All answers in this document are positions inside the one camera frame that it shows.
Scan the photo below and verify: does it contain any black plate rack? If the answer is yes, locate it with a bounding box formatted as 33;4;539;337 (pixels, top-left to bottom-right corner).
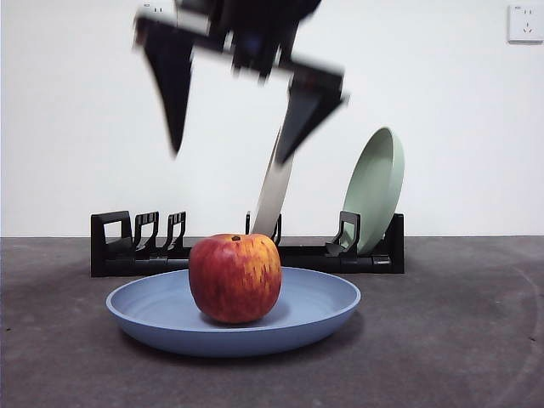
89;210;405;278

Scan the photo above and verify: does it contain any cream white plate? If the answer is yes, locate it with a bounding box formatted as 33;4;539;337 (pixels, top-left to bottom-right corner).
249;125;295;237

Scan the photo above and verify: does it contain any red yellow apple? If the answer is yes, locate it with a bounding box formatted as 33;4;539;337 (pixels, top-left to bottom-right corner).
188;232;283;325

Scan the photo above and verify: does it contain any blue plate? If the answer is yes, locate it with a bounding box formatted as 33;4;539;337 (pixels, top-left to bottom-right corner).
105;266;362;358

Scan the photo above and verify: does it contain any pale green plate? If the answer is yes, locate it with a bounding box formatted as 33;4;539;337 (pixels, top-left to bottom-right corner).
342;125;405;256

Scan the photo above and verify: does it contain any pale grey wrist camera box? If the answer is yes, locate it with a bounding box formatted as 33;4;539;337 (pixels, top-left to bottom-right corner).
175;0;214;33

